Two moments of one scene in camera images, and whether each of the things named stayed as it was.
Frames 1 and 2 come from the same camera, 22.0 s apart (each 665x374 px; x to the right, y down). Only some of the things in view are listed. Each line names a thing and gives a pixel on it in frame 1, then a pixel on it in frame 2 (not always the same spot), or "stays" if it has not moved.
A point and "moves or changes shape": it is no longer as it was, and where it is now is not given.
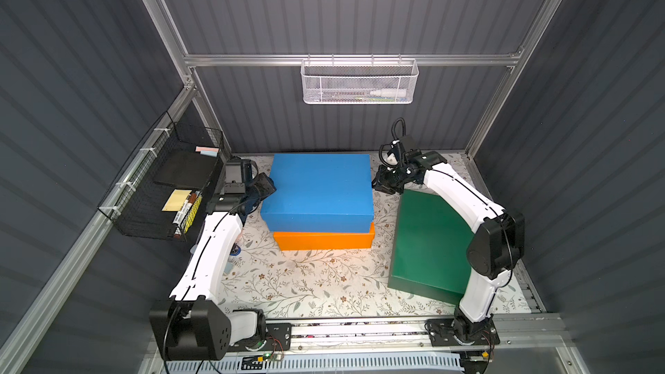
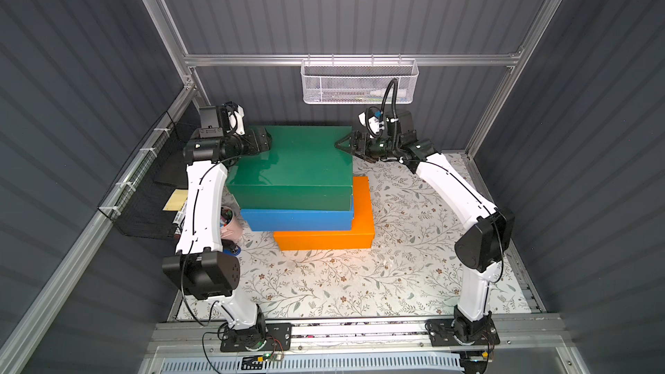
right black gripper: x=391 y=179 to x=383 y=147
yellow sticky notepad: x=177 y=200 stays
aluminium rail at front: x=520 y=331 stays
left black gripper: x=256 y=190 to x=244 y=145
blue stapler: x=235 y=250 stays
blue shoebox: x=319 y=193 moves or changes shape
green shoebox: x=430 y=248 to x=302 y=170
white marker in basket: x=389 y=93 stays
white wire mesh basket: x=358 y=81 stays
